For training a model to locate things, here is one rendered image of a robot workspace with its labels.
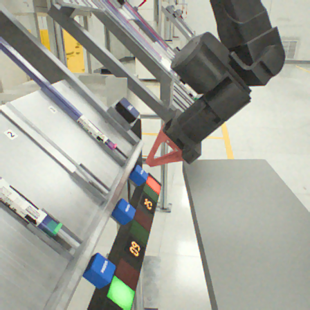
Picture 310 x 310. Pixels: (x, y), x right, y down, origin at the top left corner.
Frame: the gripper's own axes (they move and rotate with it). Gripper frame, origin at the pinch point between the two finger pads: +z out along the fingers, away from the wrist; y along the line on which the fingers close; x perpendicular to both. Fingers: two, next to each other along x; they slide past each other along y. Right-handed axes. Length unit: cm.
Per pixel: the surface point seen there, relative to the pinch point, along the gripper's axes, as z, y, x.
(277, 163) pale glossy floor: 3, -149, 102
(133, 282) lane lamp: 4.7, 19.4, 6.1
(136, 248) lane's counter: 4.8, 14.1, 5.1
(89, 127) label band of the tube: 3.0, 0.9, -12.0
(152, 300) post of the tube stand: 54, -23, 47
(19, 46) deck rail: 5.6, -7.8, -32.3
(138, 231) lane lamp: 4.8, 11.1, 4.5
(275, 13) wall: -159, -751, 101
